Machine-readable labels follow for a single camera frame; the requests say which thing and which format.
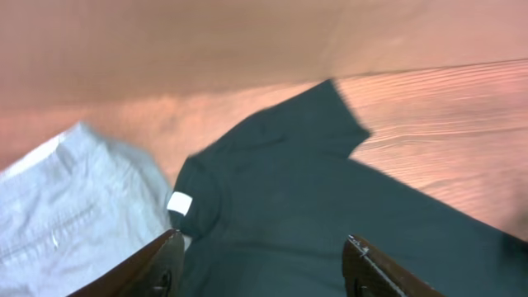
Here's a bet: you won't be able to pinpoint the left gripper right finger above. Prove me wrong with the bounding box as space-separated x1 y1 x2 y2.
342 235 444 297

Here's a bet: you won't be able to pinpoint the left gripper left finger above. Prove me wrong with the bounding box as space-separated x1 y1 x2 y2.
71 229 185 297

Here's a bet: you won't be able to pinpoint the black t-shirt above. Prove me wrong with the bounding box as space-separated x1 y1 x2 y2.
171 81 527 296

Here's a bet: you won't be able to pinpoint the grey folded shorts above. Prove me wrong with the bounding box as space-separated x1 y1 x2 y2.
1 123 171 296

